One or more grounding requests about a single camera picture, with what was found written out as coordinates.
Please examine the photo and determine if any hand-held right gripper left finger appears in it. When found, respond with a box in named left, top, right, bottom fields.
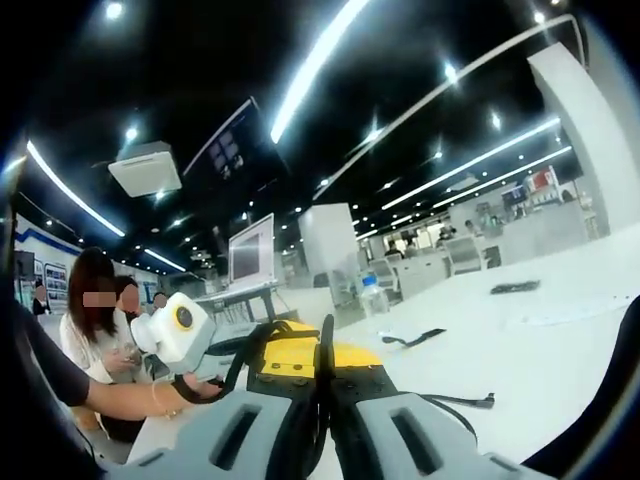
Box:
left=104, top=321, right=326, bottom=480

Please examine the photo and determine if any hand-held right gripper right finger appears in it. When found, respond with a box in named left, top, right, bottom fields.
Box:
left=328, top=342, right=534, bottom=480

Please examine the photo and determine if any black data cable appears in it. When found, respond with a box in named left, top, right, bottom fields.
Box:
left=224, top=313, right=497, bottom=480

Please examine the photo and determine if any black velcro strap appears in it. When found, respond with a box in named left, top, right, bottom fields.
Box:
left=381, top=327, right=448, bottom=347

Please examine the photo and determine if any computer monitor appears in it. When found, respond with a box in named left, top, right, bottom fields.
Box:
left=227, top=212, right=280, bottom=297

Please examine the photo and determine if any clear water bottle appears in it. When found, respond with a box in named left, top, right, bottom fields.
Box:
left=358, top=272, right=392, bottom=319

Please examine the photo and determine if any person's dark sleeve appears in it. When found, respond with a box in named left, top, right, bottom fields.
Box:
left=0, top=294, right=94, bottom=480

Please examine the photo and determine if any white office chair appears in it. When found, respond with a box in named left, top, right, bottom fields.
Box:
left=372, top=258, right=403, bottom=304
left=446, top=236, right=485, bottom=277

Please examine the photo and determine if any black flat object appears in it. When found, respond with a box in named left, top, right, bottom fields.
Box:
left=489, top=280, right=542, bottom=296

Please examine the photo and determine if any white ceiling air conditioner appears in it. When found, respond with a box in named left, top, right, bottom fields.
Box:
left=107, top=140, right=183, bottom=198

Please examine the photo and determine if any hanging ceiling screen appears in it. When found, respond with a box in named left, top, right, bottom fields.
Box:
left=181, top=96, right=292, bottom=182

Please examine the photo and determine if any display shelf with red boxes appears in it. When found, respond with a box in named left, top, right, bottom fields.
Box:
left=519, top=167, right=562, bottom=211

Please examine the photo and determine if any black wrist strap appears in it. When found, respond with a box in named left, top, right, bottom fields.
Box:
left=171, top=373, right=225, bottom=404

